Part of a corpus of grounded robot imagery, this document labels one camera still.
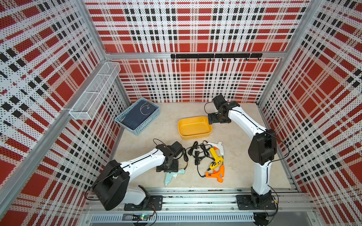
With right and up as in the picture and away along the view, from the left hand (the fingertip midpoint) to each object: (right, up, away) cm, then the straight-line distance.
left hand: (170, 168), depth 83 cm
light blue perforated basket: (-23, +25, +16) cm, 38 cm away
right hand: (+31, +29, +9) cm, 44 cm away
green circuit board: (-11, -19, -14) cm, 26 cm away
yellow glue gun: (+29, +3, +4) cm, 30 cm away
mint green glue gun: (-1, -4, -1) cm, 4 cm away
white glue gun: (+32, +8, +8) cm, 34 cm away
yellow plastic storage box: (+15, +23, +24) cm, 36 cm away
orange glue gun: (+29, -3, -1) cm, 29 cm away
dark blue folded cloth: (-28, +34, +23) cm, 50 cm away
